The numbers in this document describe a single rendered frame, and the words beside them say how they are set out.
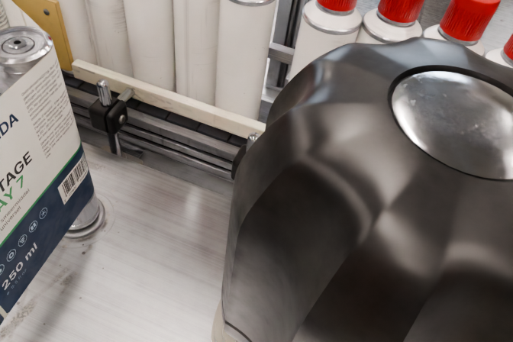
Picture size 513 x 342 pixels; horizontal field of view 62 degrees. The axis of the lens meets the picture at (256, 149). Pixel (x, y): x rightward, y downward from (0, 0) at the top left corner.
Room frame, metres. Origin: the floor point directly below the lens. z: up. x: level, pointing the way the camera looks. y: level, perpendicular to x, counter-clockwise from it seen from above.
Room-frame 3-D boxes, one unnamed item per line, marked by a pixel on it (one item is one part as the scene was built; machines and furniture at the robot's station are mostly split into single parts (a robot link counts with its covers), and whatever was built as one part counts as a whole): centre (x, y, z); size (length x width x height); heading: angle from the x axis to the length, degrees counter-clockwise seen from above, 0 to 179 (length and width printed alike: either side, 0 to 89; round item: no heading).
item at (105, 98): (0.33, 0.15, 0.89); 0.06 x 0.03 x 0.12; 166
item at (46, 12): (0.39, 0.27, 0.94); 0.10 x 0.01 x 0.09; 76
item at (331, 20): (0.34, -0.05, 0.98); 0.05 x 0.05 x 0.20
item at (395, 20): (0.34, -0.10, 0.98); 0.05 x 0.05 x 0.20
